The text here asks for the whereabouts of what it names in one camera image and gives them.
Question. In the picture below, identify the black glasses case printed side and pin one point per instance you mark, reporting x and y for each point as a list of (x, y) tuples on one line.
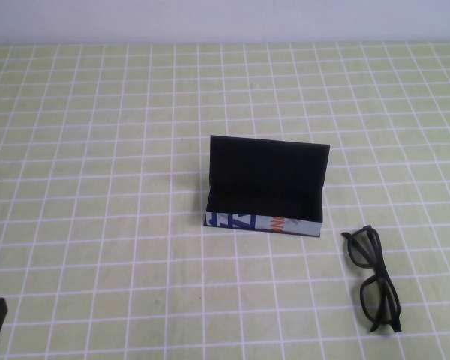
[(266, 176)]

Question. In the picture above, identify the black frame glasses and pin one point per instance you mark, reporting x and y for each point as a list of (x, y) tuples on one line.
[(378, 270)]

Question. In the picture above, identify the green white-grid tablecloth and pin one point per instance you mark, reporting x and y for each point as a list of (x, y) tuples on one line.
[(97, 187)]

